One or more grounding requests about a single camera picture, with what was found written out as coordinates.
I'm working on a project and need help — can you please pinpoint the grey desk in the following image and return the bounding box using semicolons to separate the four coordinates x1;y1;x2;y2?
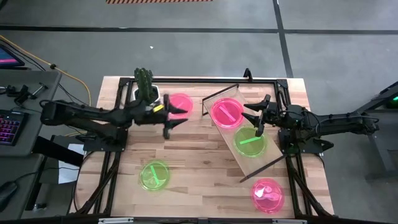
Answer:
0;154;46;220
0;70;63;156

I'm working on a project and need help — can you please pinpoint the black flat box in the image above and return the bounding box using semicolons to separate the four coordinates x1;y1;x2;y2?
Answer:
32;136;85;168

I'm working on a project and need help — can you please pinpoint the yellow cable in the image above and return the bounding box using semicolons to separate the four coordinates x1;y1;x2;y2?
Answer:
0;34;91;106

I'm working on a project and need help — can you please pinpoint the green cactus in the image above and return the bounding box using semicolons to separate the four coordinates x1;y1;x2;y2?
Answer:
134;67;154;105

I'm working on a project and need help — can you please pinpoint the backlit black keyboard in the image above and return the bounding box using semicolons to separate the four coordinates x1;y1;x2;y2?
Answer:
0;109;29;147

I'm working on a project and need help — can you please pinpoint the green translucent plastic plate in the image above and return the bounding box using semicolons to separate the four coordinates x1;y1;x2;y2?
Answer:
139;159;171;192
233;124;268;159

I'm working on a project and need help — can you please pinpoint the black desk clamp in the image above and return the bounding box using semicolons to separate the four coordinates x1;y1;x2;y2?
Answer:
6;84;32;105

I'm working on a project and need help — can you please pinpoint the wooden tray board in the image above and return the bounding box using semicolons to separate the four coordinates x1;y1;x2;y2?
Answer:
201;83;287;184

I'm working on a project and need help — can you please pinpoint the white paper sheet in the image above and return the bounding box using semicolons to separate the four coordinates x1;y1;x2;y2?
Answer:
58;143;85;185

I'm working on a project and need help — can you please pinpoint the dark screen with pink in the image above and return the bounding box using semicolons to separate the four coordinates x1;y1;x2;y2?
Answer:
0;43;25;70

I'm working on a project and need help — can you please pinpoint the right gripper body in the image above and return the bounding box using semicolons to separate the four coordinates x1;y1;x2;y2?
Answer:
255;95;282;138

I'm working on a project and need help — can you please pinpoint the black computer mouse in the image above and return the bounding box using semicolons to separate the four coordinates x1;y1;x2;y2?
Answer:
0;181;19;213

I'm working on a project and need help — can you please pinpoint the pink translucent plastic plate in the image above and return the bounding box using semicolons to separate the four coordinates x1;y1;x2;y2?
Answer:
251;177;285;214
167;92;194;121
210;97;245;129

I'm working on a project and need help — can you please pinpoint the white plant pot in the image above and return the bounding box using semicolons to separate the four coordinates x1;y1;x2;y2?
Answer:
129;83;161;108

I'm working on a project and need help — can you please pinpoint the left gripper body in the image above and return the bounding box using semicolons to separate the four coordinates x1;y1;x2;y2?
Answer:
133;94;171;140

